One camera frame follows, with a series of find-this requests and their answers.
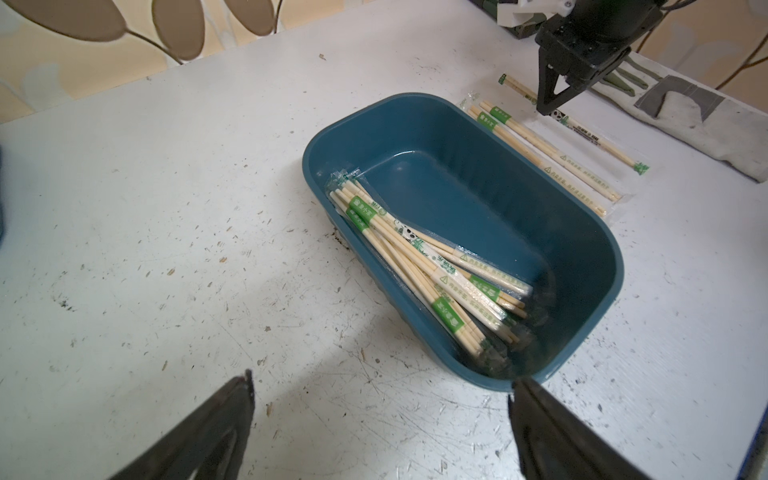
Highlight teal plastic storage box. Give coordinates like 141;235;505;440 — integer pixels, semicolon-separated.
302;93;624;392

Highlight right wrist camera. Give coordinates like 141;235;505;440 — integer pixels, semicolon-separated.
496;0;576;28

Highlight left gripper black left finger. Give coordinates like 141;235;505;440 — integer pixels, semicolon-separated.
113;369;255;479

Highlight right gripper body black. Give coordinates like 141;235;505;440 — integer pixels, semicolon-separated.
535;0;664;115

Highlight white grey work glove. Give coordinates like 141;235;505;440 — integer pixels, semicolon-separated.
591;53;767;183

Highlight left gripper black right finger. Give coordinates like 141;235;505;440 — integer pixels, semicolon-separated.
508;377;648;480

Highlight wrapped chopsticks in box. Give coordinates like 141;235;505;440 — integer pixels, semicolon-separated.
326;170;534;372

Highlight chopsticks pair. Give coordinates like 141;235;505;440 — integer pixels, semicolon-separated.
458;92;634;218
498;73;650;175

